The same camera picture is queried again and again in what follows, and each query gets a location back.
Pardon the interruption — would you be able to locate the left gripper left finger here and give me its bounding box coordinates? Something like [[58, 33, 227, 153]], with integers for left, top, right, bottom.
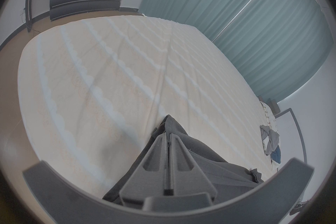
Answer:
[[119, 134, 170, 205]]

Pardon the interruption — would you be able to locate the grey bedside table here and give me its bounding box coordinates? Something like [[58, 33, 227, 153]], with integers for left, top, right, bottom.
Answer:
[[258, 96, 279, 114]]

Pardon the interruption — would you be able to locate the pile of clothes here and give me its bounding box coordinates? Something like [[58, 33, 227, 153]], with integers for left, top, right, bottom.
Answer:
[[259, 124, 281, 164]]

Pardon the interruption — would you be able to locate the black T-shirt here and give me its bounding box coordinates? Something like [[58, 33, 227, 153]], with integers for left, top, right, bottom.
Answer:
[[102, 114, 264, 205]]

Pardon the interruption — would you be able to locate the bed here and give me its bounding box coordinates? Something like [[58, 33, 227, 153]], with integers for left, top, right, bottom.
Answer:
[[17, 15, 306, 193]]

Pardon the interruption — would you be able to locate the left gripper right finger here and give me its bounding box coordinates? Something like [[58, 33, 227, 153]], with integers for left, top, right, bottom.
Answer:
[[169, 134, 217, 201]]

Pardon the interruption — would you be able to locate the white printed pillow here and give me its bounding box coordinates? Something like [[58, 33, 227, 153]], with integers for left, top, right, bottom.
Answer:
[[260, 102, 279, 137]]

